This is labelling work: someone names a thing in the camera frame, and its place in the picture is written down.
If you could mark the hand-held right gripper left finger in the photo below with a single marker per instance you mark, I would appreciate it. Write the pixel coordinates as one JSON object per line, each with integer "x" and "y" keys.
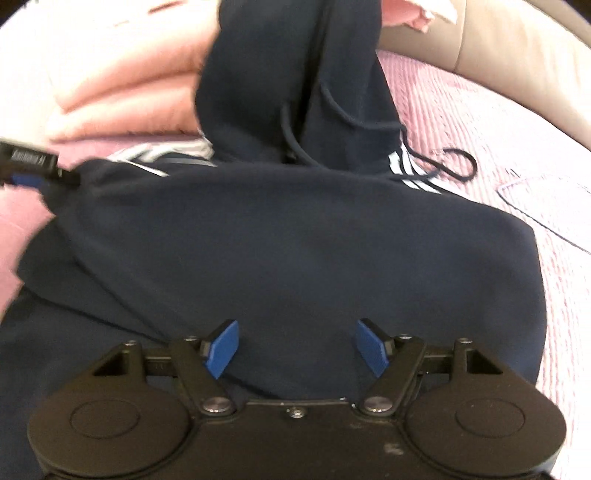
{"x": 223, "y": 347}

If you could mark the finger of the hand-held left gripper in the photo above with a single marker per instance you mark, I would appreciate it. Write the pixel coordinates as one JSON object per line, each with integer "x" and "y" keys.
{"x": 27, "y": 178}

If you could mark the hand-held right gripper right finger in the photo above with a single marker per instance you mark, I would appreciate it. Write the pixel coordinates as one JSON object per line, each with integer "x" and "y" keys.
{"x": 369, "y": 347}

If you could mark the navy garment with white stripes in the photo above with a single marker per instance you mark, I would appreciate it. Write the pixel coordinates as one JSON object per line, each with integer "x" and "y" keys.
{"x": 295, "y": 249}

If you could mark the folded pink blanket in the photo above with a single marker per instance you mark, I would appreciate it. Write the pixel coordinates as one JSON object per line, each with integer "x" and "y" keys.
{"x": 124, "y": 78}

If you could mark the purple quilted bedspread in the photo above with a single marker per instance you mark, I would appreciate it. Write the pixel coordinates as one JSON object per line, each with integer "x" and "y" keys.
{"x": 531, "y": 147}

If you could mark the beige padded headboard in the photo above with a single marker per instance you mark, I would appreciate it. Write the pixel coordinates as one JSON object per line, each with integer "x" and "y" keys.
{"x": 512, "y": 41}

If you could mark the pink and white cloth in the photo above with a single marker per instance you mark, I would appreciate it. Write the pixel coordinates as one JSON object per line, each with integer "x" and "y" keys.
{"x": 415, "y": 11}

